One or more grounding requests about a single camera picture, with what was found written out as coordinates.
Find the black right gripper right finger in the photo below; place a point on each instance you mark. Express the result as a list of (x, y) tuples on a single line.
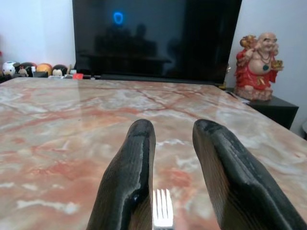
[(242, 177)]

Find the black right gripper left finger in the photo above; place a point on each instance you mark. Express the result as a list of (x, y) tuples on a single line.
[(124, 172)]

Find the silver metal fork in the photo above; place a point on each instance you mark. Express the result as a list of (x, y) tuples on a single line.
[(162, 208)]

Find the black TV cabinet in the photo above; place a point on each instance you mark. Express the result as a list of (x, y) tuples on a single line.
[(273, 107)]

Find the small red box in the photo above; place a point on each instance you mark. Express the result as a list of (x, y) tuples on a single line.
[(77, 76)]

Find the red laughing Buddha statue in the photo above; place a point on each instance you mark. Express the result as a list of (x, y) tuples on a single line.
[(257, 67)]

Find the orange round figurine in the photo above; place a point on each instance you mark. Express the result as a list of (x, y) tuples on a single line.
[(43, 67)]

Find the black flat screen television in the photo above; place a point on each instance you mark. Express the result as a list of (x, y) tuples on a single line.
[(153, 38)]

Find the white round doll figurine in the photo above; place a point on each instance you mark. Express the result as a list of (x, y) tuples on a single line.
[(9, 67)]

